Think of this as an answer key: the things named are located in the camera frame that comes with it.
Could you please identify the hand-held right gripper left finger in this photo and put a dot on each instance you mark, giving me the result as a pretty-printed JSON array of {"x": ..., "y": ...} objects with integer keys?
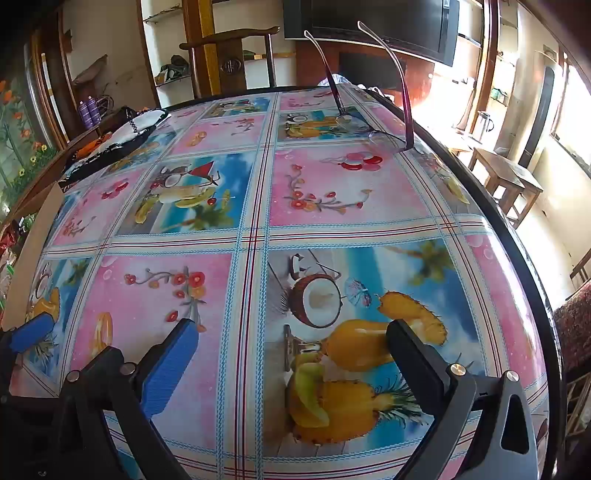
[{"x": 171, "y": 364}]

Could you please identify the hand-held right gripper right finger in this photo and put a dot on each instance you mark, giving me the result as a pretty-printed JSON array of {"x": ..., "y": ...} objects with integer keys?
[{"x": 415, "y": 369}]

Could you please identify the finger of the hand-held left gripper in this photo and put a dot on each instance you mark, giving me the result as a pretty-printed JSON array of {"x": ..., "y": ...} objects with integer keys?
[{"x": 32, "y": 332}]

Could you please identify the pile of snack packets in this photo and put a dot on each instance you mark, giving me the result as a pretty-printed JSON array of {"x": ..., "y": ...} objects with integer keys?
[{"x": 11, "y": 258}]

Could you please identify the red patterned seat cushion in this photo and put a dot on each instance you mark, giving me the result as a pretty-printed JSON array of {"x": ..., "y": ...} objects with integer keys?
[{"x": 575, "y": 323}]

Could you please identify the printed fruit tablecloth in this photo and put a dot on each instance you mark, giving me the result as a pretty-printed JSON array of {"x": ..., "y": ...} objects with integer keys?
[{"x": 323, "y": 198}]

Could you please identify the wooden stool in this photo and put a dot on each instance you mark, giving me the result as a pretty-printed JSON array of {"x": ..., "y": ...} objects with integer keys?
[{"x": 503, "y": 173}]

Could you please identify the orange black white bag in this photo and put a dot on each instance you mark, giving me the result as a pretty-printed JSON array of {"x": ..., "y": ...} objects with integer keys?
[{"x": 134, "y": 131}]

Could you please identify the purple bottle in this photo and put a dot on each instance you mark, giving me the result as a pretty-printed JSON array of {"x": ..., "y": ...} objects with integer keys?
[
  {"x": 84, "y": 113},
  {"x": 95, "y": 110}
]

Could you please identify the eyeglasses with dark red arms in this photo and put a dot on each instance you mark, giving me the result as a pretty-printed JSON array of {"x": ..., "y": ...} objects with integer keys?
[{"x": 410, "y": 129}]

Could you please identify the glass kettle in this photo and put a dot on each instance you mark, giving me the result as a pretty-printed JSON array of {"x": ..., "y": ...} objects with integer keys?
[{"x": 484, "y": 127}]

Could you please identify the dark grey bundle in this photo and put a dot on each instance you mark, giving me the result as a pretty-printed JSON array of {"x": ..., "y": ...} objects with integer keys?
[{"x": 173, "y": 69}]

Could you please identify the white plastic bag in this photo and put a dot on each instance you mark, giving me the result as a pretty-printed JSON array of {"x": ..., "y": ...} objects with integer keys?
[{"x": 341, "y": 81}]

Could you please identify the wooden chair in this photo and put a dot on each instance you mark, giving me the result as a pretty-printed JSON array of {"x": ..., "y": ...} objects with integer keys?
[{"x": 231, "y": 64}]

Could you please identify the black flat television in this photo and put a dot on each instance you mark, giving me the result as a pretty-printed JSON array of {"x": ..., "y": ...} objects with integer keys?
[{"x": 369, "y": 23}]

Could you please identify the flower wall poster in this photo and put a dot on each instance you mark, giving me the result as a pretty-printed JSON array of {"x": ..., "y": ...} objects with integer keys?
[{"x": 18, "y": 138}]

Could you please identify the white wall shelf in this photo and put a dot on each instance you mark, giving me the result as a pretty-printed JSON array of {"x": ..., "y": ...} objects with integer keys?
[{"x": 161, "y": 46}]

